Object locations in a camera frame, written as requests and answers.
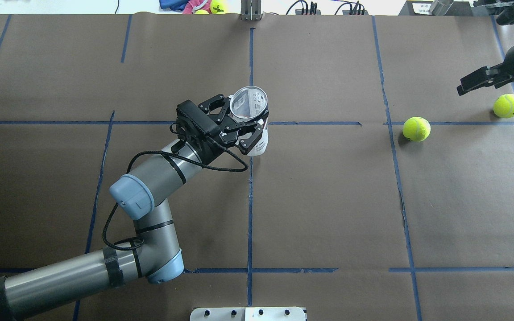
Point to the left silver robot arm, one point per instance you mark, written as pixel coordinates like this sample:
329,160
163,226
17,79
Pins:
153,253

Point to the yellow ball beside post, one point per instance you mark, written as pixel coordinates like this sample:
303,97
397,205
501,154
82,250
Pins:
219,7

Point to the blue cloth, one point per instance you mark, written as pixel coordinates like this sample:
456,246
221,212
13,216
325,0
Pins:
173,5

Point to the aluminium frame post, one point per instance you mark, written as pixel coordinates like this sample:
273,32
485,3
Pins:
250,10

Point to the pink cloth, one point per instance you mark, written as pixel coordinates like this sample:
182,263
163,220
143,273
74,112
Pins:
197,7

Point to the white pedestal column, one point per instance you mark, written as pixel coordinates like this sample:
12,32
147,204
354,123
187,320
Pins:
290,313

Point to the black box under cup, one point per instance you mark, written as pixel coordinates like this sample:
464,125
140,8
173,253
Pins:
422,8

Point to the small steel cup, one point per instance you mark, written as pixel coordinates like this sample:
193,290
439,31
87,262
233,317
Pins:
440,7

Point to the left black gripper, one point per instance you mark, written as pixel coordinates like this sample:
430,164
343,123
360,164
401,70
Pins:
211,151

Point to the yellow tennis ball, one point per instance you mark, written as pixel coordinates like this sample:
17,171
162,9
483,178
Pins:
416,129
503,107

